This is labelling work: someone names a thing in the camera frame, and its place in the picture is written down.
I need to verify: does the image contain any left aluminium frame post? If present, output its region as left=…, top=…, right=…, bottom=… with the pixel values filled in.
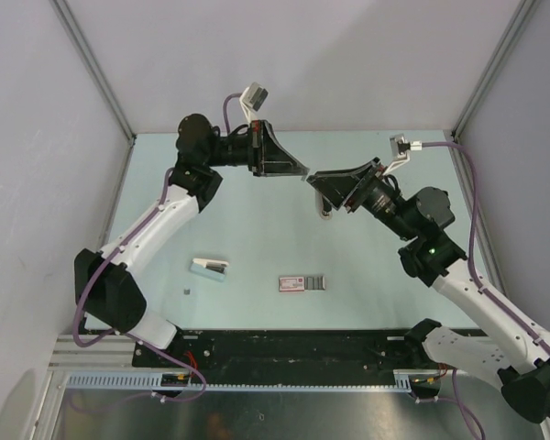
left=49, top=0, right=136, bottom=146

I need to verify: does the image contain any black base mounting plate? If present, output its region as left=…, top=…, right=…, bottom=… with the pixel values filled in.
left=132, top=327, right=459, bottom=386

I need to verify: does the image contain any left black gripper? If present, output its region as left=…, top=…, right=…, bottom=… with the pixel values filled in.
left=204, top=120, right=306, bottom=178

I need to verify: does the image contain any white slotted cable duct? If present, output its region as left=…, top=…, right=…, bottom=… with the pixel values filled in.
left=63, top=369, right=416, bottom=394

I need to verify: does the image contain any light blue white stapler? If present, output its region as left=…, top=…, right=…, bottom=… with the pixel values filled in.
left=190, top=258, right=230, bottom=282

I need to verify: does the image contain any red white staple box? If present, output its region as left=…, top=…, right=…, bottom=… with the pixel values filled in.
left=279, top=275, right=326, bottom=292

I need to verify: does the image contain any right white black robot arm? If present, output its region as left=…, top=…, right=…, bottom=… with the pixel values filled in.
left=307, top=160, right=550, bottom=424

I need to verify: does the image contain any aluminium front rail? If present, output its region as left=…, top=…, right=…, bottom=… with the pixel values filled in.
left=49, top=334, right=141, bottom=372

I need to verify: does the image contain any aluminium frame post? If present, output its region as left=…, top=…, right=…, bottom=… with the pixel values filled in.
left=450, top=0, right=541, bottom=140
left=49, top=0, right=136, bottom=146

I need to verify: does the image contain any right aluminium frame post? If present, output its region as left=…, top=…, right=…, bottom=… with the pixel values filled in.
left=450, top=0, right=541, bottom=140

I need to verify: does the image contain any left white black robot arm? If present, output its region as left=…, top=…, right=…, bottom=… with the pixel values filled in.
left=73, top=114, right=309, bottom=367

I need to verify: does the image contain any beige black stapler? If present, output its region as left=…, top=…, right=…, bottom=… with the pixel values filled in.
left=315, top=192, right=333, bottom=220

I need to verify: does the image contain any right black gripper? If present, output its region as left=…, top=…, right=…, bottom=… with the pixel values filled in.
left=308, top=158, right=418, bottom=242

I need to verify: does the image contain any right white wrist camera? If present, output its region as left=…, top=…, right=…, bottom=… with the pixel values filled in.
left=384, top=134, right=423, bottom=175

